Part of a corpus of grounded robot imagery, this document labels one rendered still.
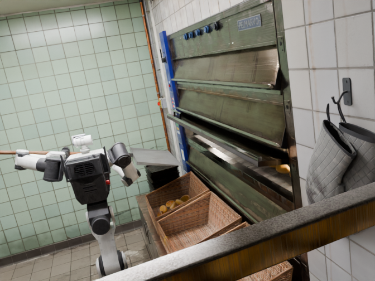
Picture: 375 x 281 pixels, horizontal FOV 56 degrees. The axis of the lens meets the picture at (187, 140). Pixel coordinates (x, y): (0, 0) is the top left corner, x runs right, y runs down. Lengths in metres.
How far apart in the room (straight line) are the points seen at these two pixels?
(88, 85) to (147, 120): 0.76
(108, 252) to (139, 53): 2.32
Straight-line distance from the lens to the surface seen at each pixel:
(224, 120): 2.20
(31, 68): 4.08
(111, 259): 2.56
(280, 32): 1.53
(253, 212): 2.15
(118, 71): 4.06
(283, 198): 1.79
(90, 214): 2.36
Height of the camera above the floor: 1.91
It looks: 13 degrees down
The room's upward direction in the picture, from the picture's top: 10 degrees counter-clockwise
